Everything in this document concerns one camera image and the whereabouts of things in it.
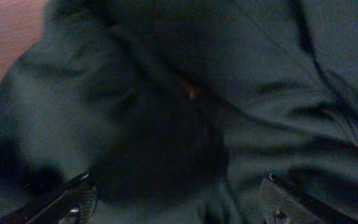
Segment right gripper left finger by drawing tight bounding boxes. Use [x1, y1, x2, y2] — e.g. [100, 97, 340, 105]
[0, 173, 98, 224]

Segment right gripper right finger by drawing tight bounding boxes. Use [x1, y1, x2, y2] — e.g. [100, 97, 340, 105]
[260, 174, 358, 224]

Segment black trousers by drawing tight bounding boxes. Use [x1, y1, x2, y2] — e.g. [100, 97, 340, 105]
[0, 1, 358, 223]

